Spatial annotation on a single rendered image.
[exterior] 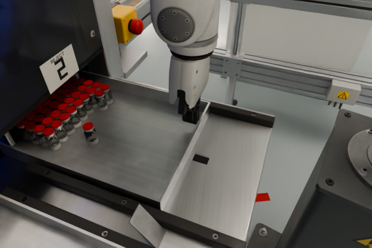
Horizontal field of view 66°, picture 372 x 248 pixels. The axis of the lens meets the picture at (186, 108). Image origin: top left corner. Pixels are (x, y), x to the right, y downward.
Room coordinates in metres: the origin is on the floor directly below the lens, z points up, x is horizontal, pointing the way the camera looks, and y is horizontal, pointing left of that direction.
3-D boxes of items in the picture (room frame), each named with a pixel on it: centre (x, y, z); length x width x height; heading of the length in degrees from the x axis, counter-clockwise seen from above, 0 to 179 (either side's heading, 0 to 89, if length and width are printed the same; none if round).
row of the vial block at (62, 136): (0.45, 0.23, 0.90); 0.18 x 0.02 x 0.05; 159
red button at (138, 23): (0.68, 0.13, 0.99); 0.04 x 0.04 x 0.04; 69
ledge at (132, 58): (0.73, 0.20, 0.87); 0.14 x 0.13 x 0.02; 69
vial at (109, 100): (0.52, 0.18, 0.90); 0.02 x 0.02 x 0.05
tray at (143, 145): (0.42, 0.15, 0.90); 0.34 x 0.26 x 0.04; 69
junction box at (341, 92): (1.04, -0.72, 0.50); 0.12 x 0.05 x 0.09; 69
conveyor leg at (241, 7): (1.29, -0.25, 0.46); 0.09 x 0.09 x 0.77; 69
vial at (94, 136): (0.39, 0.19, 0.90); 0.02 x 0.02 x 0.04
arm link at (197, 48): (0.43, -0.01, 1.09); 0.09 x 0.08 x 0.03; 159
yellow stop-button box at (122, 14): (0.70, 0.17, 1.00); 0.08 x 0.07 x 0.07; 69
